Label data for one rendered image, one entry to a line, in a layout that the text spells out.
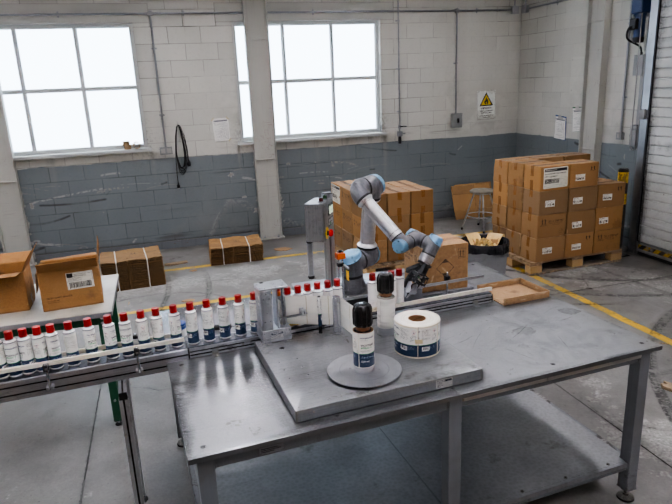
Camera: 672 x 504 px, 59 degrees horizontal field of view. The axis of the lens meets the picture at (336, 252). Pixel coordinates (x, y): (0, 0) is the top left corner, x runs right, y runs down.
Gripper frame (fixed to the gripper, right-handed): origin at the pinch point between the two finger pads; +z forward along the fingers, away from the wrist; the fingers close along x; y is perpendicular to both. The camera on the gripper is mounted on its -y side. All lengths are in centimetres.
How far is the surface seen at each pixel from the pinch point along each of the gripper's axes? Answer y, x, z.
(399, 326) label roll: 53, -30, 8
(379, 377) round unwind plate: 70, -39, 27
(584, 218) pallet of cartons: -219, 297, -127
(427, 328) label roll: 60, -22, 3
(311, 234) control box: -2, -63, -9
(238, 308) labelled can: 3, -82, 37
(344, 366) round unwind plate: 55, -47, 32
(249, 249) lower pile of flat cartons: -418, 39, 67
